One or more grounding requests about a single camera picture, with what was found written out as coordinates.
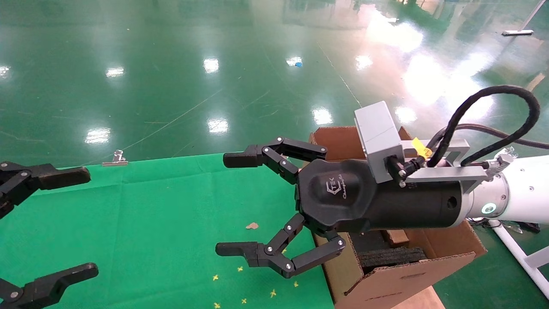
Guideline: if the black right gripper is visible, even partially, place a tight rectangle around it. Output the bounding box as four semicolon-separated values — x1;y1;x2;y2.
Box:
216;137;467;279

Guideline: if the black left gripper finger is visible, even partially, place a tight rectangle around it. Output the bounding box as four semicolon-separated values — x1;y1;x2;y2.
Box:
0;162;91;219
0;263;99;309

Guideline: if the large open cardboard carton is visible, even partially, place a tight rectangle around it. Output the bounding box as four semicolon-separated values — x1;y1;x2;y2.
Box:
310;126;488;309

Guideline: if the silver binder clip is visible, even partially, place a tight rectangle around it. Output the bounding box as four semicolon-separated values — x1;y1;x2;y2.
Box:
102;149;129;167

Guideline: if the green table cloth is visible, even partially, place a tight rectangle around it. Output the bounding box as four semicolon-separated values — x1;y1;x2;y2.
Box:
0;153;335;309

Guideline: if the flat black foam block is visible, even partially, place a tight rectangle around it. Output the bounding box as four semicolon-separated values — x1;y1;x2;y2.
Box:
357;247;428;274

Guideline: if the white metal table leg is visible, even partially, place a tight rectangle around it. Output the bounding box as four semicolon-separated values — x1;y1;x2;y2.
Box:
492;220;549;299

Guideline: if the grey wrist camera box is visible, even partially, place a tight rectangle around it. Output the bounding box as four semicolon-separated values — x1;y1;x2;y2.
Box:
354;101;515;189

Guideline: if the yellow cable tag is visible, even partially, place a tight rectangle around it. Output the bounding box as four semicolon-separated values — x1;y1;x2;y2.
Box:
412;137;433;160

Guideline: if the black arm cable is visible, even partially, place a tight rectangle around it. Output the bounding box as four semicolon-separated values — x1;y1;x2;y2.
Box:
427;85;549;169

